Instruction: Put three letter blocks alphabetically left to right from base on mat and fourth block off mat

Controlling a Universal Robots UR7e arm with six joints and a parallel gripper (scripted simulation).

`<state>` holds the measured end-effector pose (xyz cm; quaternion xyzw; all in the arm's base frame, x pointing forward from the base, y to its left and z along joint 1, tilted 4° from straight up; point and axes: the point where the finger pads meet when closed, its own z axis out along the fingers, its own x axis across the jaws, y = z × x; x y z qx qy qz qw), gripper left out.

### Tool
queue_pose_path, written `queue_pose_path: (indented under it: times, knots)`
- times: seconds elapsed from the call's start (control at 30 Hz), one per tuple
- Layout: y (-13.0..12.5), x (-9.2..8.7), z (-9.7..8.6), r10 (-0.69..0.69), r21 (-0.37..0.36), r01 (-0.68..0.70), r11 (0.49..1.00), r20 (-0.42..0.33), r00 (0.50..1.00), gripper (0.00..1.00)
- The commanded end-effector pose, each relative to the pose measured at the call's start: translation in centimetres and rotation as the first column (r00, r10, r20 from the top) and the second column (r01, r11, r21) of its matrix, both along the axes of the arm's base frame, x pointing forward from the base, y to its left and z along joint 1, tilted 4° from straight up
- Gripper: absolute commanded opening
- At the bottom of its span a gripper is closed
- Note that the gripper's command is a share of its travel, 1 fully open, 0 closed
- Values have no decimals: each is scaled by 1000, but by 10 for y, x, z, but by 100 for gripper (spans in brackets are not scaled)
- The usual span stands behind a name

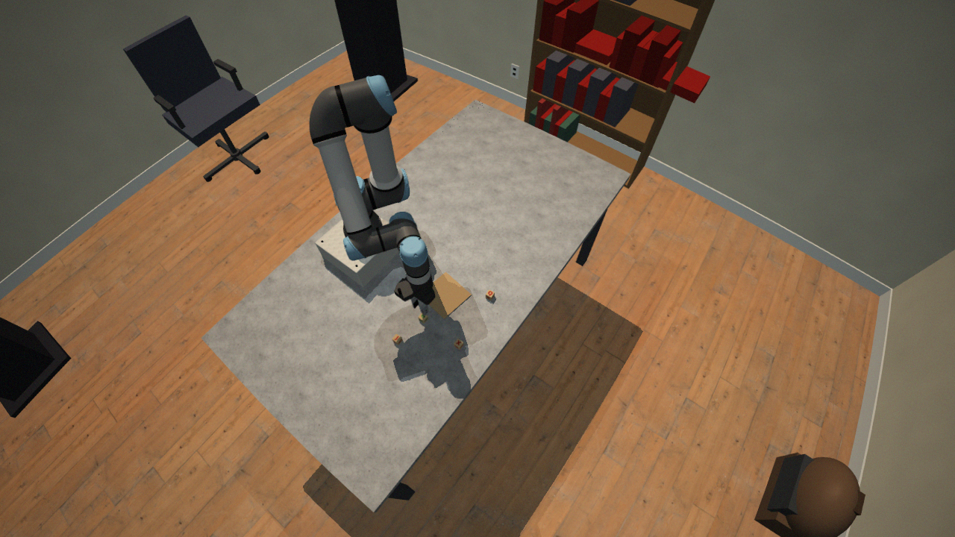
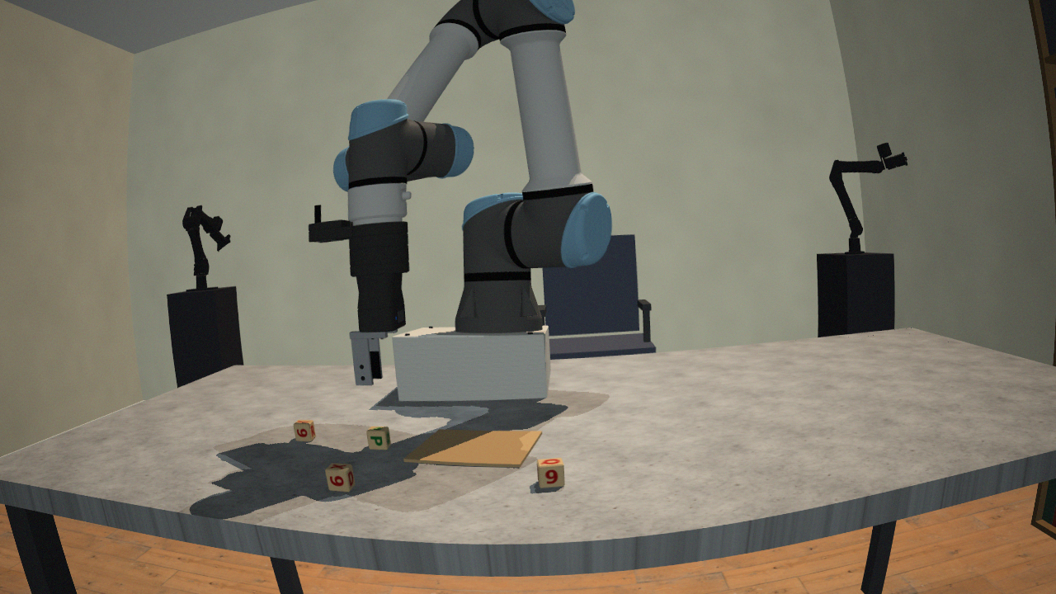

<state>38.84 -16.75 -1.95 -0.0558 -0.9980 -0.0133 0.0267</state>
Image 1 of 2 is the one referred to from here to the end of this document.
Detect tan flat mat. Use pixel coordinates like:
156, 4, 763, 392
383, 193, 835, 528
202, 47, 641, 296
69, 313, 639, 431
429, 272, 472, 319

